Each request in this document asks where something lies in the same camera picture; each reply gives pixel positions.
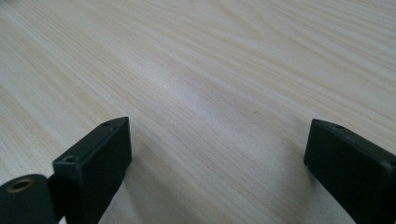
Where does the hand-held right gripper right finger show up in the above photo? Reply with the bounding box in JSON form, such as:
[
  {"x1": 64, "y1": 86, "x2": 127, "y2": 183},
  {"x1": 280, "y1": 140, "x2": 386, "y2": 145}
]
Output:
[{"x1": 304, "y1": 118, "x2": 396, "y2": 224}]

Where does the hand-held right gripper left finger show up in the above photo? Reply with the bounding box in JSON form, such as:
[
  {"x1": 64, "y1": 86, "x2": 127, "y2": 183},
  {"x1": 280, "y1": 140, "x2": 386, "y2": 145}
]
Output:
[{"x1": 51, "y1": 116, "x2": 133, "y2": 224}]

